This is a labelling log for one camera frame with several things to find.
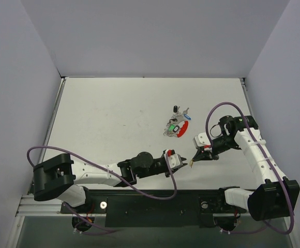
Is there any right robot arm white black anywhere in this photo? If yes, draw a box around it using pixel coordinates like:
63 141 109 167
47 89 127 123
192 116 300 221

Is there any keyring bunch with coloured tags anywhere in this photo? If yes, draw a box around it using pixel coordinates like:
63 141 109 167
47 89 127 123
163 105 191 138

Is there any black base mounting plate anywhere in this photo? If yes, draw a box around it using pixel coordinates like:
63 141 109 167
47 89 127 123
73 190 246 229

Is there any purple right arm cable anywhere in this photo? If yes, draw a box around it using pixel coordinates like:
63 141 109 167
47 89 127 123
205 101 295 235

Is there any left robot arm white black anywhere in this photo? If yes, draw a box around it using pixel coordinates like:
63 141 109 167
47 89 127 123
33 150 186 213

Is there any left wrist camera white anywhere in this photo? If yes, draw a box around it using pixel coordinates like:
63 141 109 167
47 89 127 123
164 149 183 169

